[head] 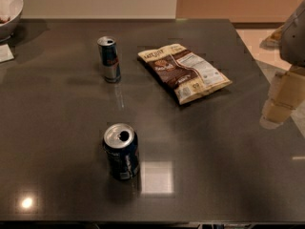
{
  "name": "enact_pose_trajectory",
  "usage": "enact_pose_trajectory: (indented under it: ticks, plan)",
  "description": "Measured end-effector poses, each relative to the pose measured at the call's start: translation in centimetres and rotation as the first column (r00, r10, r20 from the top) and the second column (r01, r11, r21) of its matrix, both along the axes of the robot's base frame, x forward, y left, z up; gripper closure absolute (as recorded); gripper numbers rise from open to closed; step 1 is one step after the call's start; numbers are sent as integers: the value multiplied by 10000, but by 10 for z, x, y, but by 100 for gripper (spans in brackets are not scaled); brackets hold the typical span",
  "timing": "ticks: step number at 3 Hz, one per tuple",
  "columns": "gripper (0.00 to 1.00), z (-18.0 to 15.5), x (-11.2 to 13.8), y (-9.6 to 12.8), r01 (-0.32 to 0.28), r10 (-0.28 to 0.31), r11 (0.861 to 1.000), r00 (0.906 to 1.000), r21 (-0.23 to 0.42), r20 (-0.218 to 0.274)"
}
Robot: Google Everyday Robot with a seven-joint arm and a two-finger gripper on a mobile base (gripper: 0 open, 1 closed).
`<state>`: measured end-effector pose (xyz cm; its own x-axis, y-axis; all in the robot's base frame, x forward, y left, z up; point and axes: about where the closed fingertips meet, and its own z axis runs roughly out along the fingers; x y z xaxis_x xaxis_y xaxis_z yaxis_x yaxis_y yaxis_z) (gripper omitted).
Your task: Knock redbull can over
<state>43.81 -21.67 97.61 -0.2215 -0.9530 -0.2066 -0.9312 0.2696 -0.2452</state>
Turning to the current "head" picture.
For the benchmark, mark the brown white snack bag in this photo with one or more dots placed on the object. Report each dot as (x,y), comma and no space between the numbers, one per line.
(189,75)

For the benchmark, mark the white paper napkin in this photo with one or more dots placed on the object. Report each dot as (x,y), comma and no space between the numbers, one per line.
(5,53)

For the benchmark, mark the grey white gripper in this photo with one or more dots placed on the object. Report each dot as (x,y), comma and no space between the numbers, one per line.
(294,38)

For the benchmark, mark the slim redbull can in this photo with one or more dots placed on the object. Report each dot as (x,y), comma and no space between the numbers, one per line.
(109,58)

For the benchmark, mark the white bowl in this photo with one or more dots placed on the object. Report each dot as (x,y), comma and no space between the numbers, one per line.
(10,13)

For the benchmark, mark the dark blue soda can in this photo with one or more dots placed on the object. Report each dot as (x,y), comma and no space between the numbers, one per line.
(120,143)

